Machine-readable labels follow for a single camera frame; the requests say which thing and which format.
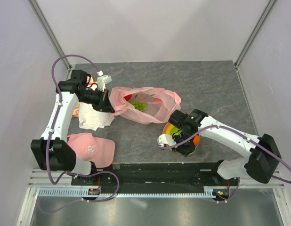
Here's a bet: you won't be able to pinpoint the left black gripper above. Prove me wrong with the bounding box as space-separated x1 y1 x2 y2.
80 87 115 113

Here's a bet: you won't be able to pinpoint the green fake grapes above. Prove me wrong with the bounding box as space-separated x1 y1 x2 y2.
129 101 147 112

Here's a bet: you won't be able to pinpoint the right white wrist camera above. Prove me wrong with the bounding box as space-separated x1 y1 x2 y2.
157 134 176 149

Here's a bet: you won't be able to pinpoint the pink plate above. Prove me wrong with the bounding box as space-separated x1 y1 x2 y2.
162 122 178 137

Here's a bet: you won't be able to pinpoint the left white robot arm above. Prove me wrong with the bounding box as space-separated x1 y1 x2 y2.
31 70 115 185

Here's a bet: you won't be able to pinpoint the left aluminium frame post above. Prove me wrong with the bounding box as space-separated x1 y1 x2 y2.
28 0 65 57

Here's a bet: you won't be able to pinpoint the green fake apple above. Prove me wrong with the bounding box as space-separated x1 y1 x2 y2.
170 127 181 135

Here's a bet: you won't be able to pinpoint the fake orange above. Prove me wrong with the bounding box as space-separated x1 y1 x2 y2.
189 135 201 155

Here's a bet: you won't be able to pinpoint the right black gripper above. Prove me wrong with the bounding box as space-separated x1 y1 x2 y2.
170 131 196 157

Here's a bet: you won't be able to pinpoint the yellow fake banana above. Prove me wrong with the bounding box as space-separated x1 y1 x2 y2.
164 124 173 135

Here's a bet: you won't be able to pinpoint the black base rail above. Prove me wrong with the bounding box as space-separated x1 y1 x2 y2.
72 162 238 188

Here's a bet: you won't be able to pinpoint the floral orange cloth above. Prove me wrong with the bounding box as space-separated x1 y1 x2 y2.
72 76 97 118

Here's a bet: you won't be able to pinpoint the white cloth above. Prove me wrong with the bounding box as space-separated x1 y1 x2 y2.
78 103 114 131

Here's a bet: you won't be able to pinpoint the aluminium frame post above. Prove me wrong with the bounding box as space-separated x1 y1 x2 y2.
28 0 65 57
234 0 277 70

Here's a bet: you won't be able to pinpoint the red fake fruit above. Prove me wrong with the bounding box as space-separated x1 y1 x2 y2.
124 94 132 101

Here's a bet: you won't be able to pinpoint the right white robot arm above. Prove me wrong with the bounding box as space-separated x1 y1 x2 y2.
159 109 281 186

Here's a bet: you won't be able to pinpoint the grey cable duct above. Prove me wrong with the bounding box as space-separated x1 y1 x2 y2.
38 187 216 198

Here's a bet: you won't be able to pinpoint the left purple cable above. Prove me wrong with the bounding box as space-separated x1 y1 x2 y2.
38 54 120 214

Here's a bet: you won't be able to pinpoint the right aluminium frame post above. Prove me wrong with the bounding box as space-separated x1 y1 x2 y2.
234 0 277 70

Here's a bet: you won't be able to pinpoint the pink baseball cap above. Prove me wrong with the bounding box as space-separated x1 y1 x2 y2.
68 133 115 168

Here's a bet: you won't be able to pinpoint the pink plastic bag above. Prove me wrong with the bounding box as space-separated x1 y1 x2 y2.
109 87 181 125

